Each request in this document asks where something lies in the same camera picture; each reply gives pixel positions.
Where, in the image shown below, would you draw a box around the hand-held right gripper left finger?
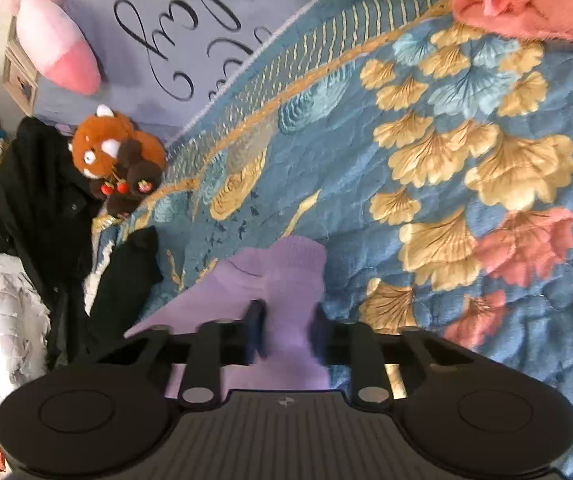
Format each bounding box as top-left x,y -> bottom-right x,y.
94,300 -> 268,408

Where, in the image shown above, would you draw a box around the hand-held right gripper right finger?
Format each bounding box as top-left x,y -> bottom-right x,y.
310,304 -> 472,408

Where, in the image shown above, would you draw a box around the purple sweatshirt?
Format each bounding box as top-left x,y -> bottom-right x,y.
124,235 -> 329,398

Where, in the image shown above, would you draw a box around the blue floral quilt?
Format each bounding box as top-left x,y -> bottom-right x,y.
84,0 -> 573,480

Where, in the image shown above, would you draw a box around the red panda plush toy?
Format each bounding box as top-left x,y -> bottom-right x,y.
68,104 -> 167,216

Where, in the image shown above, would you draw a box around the white padded garment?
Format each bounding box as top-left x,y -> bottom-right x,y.
0,254 -> 52,406

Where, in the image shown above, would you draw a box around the black jacket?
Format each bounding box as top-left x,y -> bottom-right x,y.
0,117 -> 163,376

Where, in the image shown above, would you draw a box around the grey-blue script print pillow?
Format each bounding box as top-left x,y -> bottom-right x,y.
31,0 -> 382,146

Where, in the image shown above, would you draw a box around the light wooden frames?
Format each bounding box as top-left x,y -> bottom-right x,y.
2,15 -> 42,117

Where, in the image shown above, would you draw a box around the pink plush toy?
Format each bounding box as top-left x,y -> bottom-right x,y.
9,0 -> 103,96

